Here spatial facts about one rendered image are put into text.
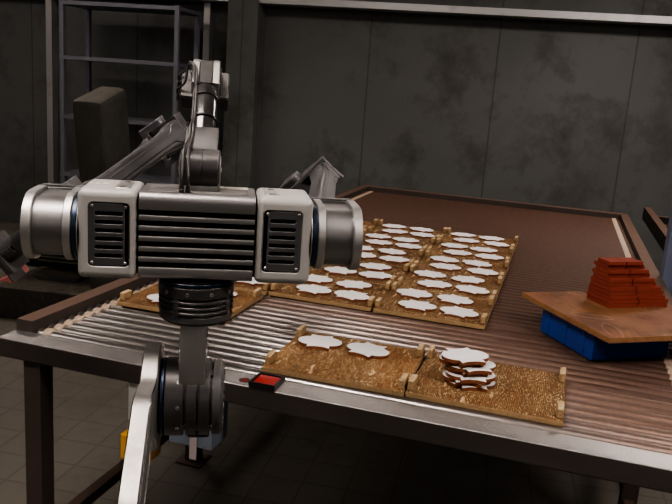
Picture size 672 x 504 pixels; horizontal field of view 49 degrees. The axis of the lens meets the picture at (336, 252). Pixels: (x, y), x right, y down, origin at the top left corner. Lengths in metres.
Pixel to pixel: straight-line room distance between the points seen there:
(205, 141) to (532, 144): 6.02
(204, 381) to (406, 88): 6.05
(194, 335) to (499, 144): 6.04
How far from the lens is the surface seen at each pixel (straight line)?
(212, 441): 2.14
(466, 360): 2.07
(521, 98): 7.19
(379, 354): 2.24
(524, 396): 2.11
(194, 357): 1.35
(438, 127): 7.21
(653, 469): 1.93
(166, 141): 1.72
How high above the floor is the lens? 1.72
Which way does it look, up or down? 12 degrees down
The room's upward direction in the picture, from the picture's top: 4 degrees clockwise
